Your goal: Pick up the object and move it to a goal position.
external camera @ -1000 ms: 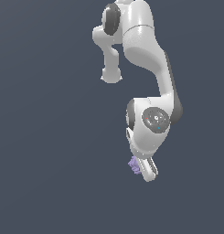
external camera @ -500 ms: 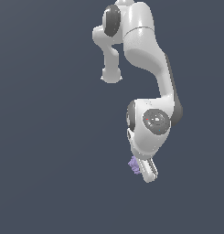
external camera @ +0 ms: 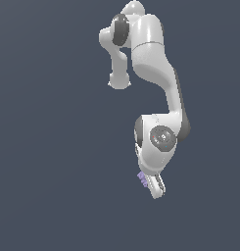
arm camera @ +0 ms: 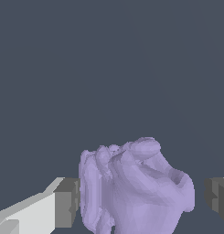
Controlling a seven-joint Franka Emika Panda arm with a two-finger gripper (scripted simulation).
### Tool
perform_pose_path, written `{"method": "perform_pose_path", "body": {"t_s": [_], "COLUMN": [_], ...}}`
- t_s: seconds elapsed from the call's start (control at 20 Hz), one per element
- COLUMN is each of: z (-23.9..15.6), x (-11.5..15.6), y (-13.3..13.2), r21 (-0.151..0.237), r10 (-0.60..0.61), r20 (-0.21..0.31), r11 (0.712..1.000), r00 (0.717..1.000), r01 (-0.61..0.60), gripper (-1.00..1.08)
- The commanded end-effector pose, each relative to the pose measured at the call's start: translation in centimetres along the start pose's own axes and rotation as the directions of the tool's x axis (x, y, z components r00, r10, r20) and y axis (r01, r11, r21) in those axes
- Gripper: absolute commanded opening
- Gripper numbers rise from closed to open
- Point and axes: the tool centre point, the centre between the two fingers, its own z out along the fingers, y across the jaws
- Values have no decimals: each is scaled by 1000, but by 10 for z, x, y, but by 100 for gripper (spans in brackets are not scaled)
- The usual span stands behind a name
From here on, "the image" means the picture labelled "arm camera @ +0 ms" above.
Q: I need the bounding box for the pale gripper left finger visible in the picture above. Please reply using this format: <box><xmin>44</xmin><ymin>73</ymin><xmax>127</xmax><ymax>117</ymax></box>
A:
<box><xmin>0</xmin><ymin>176</ymin><xmax>81</xmax><ymax>234</ymax></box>

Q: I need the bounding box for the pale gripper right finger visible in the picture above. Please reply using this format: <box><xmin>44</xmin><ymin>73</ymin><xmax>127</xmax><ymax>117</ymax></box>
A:
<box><xmin>204</xmin><ymin>176</ymin><xmax>224</xmax><ymax>227</ymax></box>

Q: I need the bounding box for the lumpy lilac purple object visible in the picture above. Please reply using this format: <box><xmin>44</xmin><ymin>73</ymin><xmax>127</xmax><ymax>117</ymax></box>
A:
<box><xmin>78</xmin><ymin>136</ymin><xmax>196</xmax><ymax>234</ymax></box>

